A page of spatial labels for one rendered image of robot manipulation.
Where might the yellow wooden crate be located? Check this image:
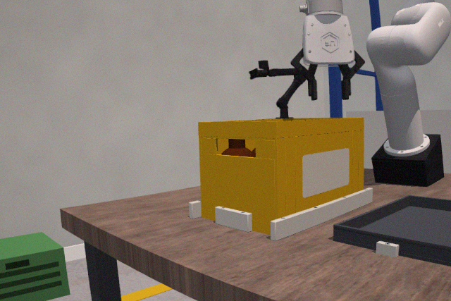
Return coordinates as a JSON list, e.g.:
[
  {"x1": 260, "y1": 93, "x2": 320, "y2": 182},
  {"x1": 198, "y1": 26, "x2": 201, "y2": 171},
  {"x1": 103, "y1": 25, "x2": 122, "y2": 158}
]
[{"x1": 198, "y1": 118, "x2": 364, "y2": 235}]

